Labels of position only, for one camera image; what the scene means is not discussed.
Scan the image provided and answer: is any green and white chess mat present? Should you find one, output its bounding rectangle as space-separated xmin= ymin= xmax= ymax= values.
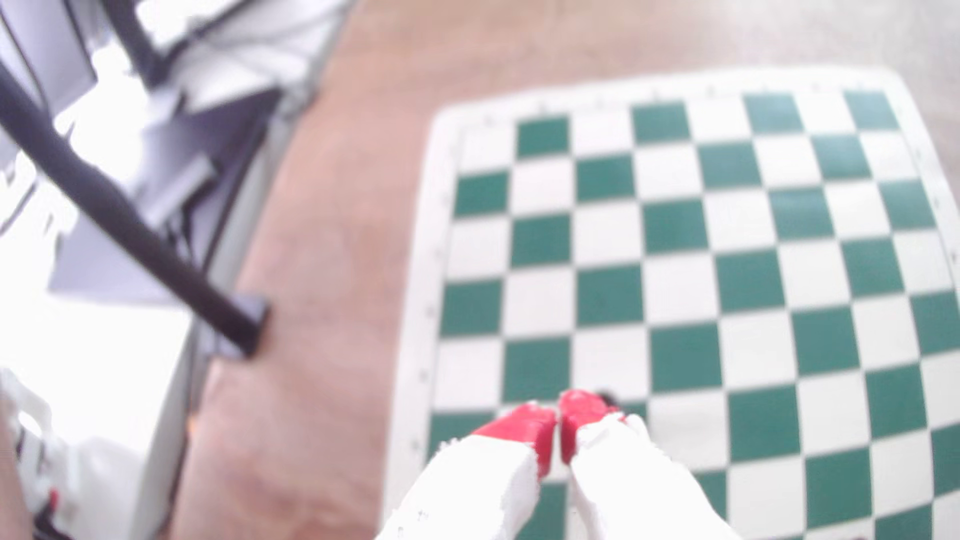
xmin=381 ymin=66 xmax=960 ymax=540

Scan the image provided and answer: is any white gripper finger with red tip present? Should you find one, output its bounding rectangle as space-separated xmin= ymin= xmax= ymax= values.
xmin=373 ymin=402 xmax=559 ymax=540
xmin=559 ymin=387 xmax=741 ymax=540

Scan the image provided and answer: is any white plastic device red wire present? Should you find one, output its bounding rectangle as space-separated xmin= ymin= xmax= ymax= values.
xmin=0 ymin=367 xmax=155 ymax=540

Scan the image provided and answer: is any black tripod leg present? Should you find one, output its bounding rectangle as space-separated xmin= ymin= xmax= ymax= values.
xmin=0 ymin=63 xmax=272 ymax=360

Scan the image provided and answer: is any white ledge strip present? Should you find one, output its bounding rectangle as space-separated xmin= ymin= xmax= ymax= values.
xmin=131 ymin=0 xmax=360 ymax=540

